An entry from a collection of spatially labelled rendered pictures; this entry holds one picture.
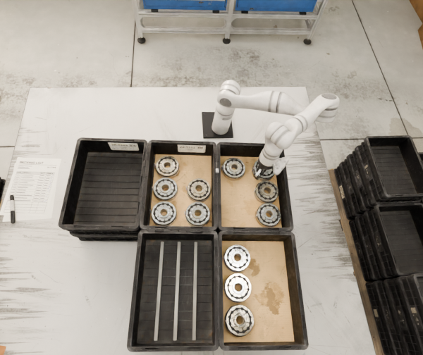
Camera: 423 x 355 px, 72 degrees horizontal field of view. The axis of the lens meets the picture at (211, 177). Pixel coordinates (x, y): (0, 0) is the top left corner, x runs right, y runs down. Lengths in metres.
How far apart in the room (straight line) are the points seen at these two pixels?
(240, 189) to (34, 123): 1.14
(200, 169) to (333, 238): 0.71
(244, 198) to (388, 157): 1.14
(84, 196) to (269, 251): 0.82
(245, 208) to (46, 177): 0.97
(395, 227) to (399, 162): 0.41
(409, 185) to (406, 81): 1.59
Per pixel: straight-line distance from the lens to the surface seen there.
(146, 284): 1.21
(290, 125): 1.11
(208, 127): 1.60
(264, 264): 1.24
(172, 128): 1.61
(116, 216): 1.29
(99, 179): 1.37
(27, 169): 1.67
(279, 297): 1.24
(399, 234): 2.10
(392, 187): 2.06
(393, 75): 3.49
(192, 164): 1.34
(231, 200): 1.28
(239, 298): 1.18
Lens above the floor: 2.02
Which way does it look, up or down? 65 degrees down
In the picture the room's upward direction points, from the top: 9 degrees clockwise
